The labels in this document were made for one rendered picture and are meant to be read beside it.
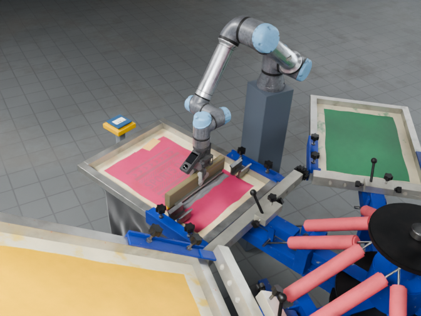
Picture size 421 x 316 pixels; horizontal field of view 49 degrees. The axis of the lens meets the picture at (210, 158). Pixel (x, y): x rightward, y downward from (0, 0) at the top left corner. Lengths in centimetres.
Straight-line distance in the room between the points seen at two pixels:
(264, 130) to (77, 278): 152
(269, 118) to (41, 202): 189
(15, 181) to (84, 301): 267
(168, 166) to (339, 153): 90
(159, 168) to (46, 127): 229
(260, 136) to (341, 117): 54
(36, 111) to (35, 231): 339
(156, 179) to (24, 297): 115
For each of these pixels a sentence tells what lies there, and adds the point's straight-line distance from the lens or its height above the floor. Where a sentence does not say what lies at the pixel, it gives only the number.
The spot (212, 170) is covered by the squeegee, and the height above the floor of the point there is 102.
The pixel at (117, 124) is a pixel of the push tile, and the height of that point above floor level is 97.
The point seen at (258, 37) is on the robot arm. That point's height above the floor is 164.
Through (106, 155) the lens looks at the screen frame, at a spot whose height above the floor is 98.
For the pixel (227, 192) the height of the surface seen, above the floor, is 95.
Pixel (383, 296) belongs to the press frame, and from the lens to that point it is 174.
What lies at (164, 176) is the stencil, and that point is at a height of 95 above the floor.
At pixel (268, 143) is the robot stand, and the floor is 89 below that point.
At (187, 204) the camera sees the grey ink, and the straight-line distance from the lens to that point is 209.
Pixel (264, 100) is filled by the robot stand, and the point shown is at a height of 117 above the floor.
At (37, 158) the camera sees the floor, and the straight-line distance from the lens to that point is 408.
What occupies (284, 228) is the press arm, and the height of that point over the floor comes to 104.
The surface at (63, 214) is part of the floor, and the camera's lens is 351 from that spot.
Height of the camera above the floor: 239
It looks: 38 degrees down
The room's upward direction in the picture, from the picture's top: 3 degrees clockwise
